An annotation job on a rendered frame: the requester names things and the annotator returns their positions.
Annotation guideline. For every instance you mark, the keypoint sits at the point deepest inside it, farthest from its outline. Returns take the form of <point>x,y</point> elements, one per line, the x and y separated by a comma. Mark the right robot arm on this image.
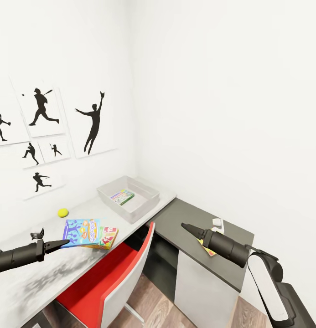
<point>282,303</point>

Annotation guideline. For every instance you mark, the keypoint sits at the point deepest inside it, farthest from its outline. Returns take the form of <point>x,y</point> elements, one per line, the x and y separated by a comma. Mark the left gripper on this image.
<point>35,252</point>

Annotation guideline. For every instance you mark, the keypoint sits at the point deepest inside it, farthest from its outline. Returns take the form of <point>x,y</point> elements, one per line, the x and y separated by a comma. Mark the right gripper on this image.
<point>216,241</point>

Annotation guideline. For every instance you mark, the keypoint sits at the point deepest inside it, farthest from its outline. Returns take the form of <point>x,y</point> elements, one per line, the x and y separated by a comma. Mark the tennis ball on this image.
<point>62,212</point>

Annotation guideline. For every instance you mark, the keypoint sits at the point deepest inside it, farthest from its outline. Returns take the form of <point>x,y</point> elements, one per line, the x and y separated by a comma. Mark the board game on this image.
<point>107,237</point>
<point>81,232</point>
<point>122,197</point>

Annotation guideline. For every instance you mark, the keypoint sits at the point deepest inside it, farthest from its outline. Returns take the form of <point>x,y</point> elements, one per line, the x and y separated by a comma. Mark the jigsaw puzzle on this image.
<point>210,252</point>

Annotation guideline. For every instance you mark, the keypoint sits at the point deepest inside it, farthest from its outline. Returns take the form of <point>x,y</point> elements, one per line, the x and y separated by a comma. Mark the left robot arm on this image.
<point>35,251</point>

